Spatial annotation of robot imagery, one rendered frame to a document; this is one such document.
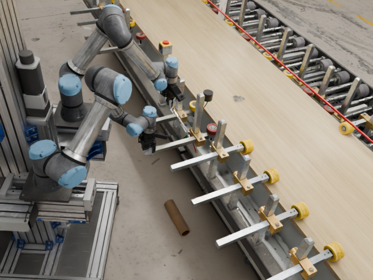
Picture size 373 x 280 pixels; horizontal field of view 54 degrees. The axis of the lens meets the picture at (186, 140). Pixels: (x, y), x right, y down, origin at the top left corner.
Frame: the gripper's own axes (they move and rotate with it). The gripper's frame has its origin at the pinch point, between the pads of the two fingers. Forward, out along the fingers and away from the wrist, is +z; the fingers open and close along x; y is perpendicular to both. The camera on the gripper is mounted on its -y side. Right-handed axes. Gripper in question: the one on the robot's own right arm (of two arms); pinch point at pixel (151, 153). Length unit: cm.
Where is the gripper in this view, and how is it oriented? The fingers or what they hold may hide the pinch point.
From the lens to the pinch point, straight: 224.0
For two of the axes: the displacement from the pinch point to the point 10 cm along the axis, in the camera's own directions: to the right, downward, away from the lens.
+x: 4.5, 6.5, -6.2
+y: -8.9, 2.5, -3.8
